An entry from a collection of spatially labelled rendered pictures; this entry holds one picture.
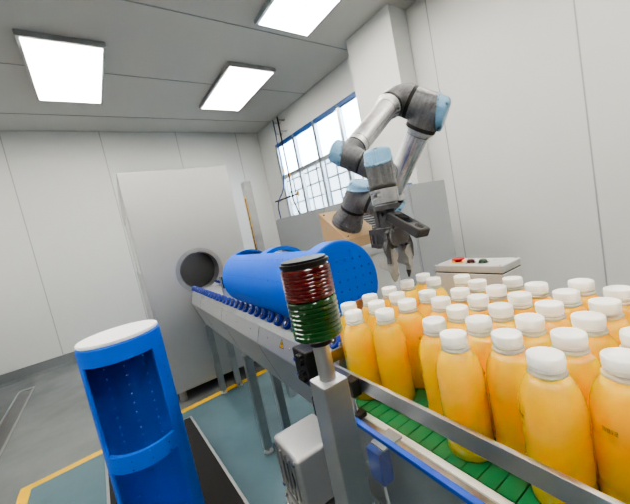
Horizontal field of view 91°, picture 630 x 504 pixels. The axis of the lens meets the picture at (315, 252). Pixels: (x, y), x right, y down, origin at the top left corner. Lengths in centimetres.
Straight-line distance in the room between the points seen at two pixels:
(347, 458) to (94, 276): 558
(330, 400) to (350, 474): 10
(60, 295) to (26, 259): 65
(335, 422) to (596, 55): 331
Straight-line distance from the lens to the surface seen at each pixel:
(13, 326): 599
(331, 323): 38
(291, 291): 37
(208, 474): 202
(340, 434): 45
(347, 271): 96
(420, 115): 125
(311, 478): 75
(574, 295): 70
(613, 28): 348
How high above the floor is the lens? 130
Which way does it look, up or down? 5 degrees down
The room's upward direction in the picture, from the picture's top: 12 degrees counter-clockwise
